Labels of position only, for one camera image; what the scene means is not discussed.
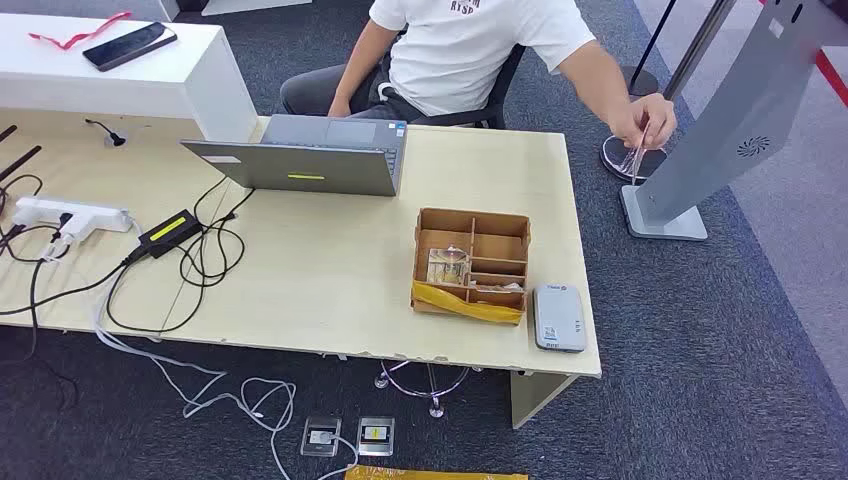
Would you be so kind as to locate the person's left hand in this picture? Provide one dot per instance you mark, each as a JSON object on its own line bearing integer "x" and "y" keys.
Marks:
{"x": 646, "y": 119}

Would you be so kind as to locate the person's right hand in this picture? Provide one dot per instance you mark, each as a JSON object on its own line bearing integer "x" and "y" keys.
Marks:
{"x": 340, "y": 108}

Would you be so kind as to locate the ID card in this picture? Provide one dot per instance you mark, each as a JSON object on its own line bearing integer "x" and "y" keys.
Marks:
{"x": 637, "y": 162}

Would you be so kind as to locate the person's right forearm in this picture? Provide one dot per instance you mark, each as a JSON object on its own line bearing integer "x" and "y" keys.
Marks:
{"x": 361, "y": 63}

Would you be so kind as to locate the person's left forearm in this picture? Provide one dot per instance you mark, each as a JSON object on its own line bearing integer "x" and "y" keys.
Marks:
{"x": 596, "y": 79}

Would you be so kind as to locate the person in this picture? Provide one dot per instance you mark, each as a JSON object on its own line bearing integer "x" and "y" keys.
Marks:
{"x": 457, "y": 53}

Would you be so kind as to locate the wrapped room key card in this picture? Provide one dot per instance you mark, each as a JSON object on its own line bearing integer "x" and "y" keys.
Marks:
{"x": 447, "y": 268}

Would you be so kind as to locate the grey card reader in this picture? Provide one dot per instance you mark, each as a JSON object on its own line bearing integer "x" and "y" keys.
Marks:
{"x": 560, "y": 318}

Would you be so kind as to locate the grey laptop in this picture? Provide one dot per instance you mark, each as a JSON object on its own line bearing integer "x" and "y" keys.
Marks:
{"x": 298, "y": 162}

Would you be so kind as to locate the yellow laptop sticker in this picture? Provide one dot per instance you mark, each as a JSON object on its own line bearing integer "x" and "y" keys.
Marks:
{"x": 306, "y": 177}

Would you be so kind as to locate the grey kiosk stand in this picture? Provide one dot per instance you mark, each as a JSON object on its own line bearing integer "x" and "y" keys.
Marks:
{"x": 742, "y": 99}

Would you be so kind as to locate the white laptop sticker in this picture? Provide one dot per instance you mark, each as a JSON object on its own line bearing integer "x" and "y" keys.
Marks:
{"x": 222, "y": 160}

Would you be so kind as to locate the white furniture base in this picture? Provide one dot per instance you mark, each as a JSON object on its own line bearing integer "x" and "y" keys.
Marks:
{"x": 252, "y": 5}

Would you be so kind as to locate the black office chair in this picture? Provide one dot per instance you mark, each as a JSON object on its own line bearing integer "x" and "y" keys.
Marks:
{"x": 497, "y": 99}

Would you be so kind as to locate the white raised counter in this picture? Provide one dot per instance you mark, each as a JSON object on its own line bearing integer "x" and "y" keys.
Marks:
{"x": 166, "y": 79}

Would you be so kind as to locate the cardboard organizer box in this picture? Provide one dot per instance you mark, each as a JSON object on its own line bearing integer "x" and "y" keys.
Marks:
{"x": 493, "y": 228}

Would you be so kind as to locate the red barrier belt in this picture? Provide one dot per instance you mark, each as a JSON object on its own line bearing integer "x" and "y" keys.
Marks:
{"x": 833, "y": 76}

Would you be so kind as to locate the black laptop power adapter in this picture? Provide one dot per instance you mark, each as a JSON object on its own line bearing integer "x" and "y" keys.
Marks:
{"x": 169, "y": 233}

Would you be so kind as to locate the black smartphone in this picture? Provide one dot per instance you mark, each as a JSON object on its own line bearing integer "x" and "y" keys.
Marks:
{"x": 126, "y": 46}

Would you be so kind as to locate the yellow tape on box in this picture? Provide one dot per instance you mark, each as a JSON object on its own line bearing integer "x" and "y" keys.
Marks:
{"x": 450, "y": 303}

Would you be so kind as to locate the red ribbon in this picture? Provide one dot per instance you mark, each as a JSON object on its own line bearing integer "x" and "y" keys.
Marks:
{"x": 66, "y": 43}

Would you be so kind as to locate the pale wooden desk leg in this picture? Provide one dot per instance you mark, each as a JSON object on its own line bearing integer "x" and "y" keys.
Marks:
{"x": 536, "y": 397}

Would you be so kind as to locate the white power strip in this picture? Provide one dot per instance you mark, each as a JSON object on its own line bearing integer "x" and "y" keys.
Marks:
{"x": 40, "y": 210}

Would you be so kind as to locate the chrome stool base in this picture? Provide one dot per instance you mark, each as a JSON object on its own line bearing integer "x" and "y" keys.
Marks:
{"x": 435, "y": 411}

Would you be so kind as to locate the long black rod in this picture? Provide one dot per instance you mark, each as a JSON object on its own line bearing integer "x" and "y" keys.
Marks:
{"x": 20, "y": 162}

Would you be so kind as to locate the floor socket with white plug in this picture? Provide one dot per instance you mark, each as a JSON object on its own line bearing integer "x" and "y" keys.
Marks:
{"x": 320, "y": 437}

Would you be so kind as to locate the silver floor socket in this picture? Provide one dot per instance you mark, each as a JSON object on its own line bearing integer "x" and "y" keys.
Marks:
{"x": 376, "y": 436}

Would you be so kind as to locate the short black rod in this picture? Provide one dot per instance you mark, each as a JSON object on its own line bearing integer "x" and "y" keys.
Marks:
{"x": 6, "y": 134}

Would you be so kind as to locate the black stanchion post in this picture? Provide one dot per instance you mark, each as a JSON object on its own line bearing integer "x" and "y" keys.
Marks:
{"x": 646, "y": 83}

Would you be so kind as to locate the chrome stanchion post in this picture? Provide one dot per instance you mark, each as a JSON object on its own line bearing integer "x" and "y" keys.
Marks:
{"x": 696, "y": 50}

